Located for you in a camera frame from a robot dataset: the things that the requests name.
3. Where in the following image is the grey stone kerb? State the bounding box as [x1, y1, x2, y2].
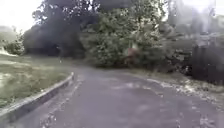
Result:
[0, 71, 76, 126]

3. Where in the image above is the grey asphalt path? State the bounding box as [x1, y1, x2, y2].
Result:
[7, 65, 224, 128]

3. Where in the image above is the grass verge with leaves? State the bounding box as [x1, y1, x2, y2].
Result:
[128, 68, 224, 113]

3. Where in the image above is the wood of trees and bushes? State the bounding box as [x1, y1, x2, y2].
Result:
[0, 0, 224, 86]

